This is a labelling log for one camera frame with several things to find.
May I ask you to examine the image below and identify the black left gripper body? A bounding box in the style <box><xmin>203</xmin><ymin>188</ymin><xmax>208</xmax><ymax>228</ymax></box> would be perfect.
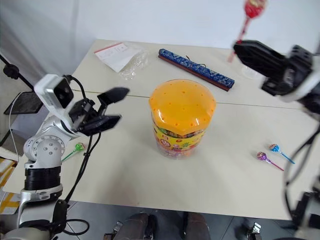
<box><xmin>68</xmin><ymin>98</ymin><xmax>101</xmax><ymax>134</ymax></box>

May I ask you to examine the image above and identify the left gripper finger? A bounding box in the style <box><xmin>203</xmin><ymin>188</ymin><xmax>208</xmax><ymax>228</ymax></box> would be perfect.
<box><xmin>96</xmin><ymin>86</ymin><xmax>131</xmax><ymax>116</ymax></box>
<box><xmin>80</xmin><ymin>114</ymin><xmax>123</xmax><ymax>136</ymax></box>

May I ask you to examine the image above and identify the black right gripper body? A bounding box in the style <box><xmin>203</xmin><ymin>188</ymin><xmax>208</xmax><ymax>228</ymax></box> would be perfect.
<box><xmin>261</xmin><ymin>44</ymin><xmax>315</xmax><ymax>97</ymax></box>

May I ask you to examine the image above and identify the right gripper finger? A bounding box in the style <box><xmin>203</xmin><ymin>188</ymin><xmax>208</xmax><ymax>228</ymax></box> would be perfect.
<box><xmin>232</xmin><ymin>39</ymin><xmax>288</xmax><ymax>66</ymax></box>
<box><xmin>235</xmin><ymin>50</ymin><xmax>286</xmax><ymax>76</ymax></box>

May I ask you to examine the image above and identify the red lollipop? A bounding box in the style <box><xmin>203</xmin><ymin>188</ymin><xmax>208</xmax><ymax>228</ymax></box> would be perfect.
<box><xmin>226</xmin><ymin>0</ymin><xmax>268</xmax><ymax>63</ymax></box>

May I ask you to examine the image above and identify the clear jar with orange lid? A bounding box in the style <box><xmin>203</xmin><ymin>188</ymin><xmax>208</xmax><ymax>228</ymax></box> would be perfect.
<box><xmin>148</xmin><ymin>78</ymin><xmax>218</xmax><ymax>160</ymax></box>

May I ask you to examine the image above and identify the clear plastic disc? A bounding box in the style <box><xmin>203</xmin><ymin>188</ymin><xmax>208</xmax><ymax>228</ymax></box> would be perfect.
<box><xmin>240</xmin><ymin>64</ymin><xmax>263</xmax><ymax>81</ymax></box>

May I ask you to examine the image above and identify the green lollipop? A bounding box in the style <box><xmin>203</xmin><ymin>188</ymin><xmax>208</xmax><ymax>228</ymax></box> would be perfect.
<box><xmin>61</xmin><ymin>141</ymin><xmax>86</xmax><ymax>162</ymax></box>

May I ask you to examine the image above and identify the white paper sheet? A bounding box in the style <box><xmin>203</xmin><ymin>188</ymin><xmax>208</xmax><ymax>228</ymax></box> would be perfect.
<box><xmin>94</xmin><ymin>42</ymin><xmax>144</xmax><ymax>74</ymax></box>

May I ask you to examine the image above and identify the clear plastic zip bag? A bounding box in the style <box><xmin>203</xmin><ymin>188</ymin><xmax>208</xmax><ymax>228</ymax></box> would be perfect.
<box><xmin>93</xmin><ymin>41</ymin><xmax>150</xmax><ymax>81</ymax></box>

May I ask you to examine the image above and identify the long blue patterned box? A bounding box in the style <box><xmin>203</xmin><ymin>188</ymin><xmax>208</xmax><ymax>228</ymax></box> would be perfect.
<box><xmin>157</xmin><ymin>48</ymin><xmax>236</xmax><ymax>93</ymax></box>

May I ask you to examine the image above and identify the blue lollipop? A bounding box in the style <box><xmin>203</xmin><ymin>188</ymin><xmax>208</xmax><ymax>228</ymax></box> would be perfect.
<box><xmin>267</xmin><ymin>143</ymin><xmax>296</xmax><ymax>165</ymax></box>

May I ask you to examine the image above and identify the purple lollipop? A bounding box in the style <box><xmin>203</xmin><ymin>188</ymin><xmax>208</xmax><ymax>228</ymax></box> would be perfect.
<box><xmin>256</xmin><ymin>151</ymin><xmax>285</xmax><ymax>172</ymax></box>

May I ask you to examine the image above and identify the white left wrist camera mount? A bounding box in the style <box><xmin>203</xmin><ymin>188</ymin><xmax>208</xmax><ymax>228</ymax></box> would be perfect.
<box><xmin>33</xmin><ymin>74</ymin><xmax>76</xmax><ymax>120</ymax></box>

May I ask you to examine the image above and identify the thin white cable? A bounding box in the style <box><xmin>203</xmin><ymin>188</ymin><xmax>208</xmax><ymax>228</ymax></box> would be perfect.
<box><xmin>8</xmin><ymin>92</ymin><xmax>24</xmax><ymax>163</ymax></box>

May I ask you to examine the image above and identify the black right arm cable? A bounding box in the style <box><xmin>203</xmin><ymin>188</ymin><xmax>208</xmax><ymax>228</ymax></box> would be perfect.
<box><xmin>282</xmin><ymin>128</ymin><xmax>320</xmax><ymax>216</ymax></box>

